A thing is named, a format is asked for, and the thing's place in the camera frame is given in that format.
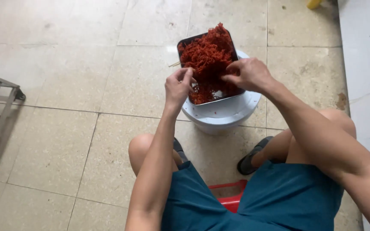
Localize person's left hand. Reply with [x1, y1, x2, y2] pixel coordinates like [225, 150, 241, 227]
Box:
[165, 67, 197, 106]

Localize person's right hand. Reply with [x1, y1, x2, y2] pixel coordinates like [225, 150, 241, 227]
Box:
[221, 58, 276, 94]

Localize heap of red shredded food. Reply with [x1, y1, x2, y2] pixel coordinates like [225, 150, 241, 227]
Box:
[178, 22, 241, 105]

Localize square metal tray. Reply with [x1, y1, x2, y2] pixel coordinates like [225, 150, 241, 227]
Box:
[177, 30, 246, 107]

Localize white plastic bucket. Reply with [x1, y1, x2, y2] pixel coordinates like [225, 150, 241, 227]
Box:
[181, 50, 262, 135]

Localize dark grey sandal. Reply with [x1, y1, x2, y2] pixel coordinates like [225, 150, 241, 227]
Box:
[237, 136, 274, 176]
[173, 137, 189, 163]

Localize person's left leg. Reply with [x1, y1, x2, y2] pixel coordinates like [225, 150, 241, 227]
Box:
[128, 133, 183, 177]

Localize person's leg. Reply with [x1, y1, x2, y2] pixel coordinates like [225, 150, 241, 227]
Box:
[128, 133, 183, 177]
[251, 108, 357, 168]

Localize person's right leg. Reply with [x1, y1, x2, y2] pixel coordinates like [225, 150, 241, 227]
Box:
[251, 108, 357, 168]

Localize red plastic stool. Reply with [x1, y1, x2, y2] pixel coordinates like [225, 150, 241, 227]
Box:
[208, 179, 248, 214]

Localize teal shorts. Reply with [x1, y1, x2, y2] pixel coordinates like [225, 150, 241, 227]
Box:
[161, 159, 344, 231]

